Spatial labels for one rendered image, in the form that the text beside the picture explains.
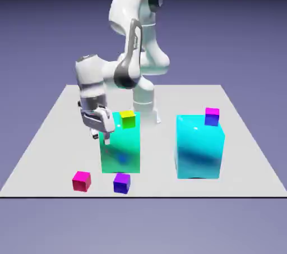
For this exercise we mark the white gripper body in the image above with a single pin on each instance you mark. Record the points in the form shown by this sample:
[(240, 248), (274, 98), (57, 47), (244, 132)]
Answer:
[(98, 120)]

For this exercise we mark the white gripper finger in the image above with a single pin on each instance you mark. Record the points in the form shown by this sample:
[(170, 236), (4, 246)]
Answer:
[(95, 134), (107, 140)]

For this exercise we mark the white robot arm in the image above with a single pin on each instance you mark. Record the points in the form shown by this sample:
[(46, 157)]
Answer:
[(134, 34)]

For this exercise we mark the small yellow cube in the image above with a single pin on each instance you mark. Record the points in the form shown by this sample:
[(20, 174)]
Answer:
[(127, 119)]

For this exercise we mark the small blue cube purple top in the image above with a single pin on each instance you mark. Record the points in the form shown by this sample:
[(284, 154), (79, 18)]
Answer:
[(121, 183)]

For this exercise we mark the small pink cube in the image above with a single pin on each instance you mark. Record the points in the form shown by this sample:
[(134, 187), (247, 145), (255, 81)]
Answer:
[(81, 181)]

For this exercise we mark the small blue cube magenta top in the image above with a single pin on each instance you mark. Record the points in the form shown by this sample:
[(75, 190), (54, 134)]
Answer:
[(211, 117)]

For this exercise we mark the large green box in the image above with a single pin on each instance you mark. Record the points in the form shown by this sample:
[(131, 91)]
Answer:
[(121, 146)]

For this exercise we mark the large cyan box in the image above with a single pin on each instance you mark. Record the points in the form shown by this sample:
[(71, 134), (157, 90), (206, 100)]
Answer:
[(199, 150)]

